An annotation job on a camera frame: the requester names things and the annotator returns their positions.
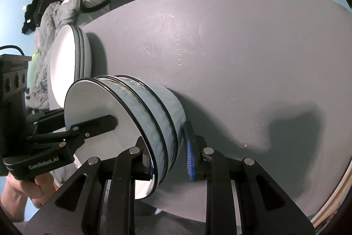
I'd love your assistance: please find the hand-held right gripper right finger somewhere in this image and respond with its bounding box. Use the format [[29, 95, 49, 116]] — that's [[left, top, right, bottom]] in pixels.
[[185, 122, 315, 235]]

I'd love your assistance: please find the grey duvet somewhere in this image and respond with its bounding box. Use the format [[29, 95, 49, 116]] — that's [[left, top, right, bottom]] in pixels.
[[26, 1, 83, 111]]

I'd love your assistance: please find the black cable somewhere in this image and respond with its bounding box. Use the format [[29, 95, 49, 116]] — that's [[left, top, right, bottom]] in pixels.
[[0, 44, 26, 57]]

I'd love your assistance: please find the black clothes pile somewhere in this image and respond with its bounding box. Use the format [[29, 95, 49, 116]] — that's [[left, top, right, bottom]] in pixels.
[[22, 0, 59, 34]]

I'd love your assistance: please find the person's left hand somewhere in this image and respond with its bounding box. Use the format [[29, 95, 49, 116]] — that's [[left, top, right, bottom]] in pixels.
[[0, 170, 59, 222]]

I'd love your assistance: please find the white bowl black rim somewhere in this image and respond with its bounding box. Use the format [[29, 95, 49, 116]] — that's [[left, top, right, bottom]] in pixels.
[[125, 75, 185, 158], [114, 75, 178, 169], [64, 78, 169, 200]]

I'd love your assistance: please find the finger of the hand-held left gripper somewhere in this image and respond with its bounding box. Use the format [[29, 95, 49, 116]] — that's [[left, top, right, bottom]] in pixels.
[[26, 108, 65, 132], [27, 114, 119, 150]]

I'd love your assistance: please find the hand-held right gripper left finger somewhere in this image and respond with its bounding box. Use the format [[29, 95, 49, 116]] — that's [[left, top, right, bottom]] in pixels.
[[23, 139, 154, 235]]

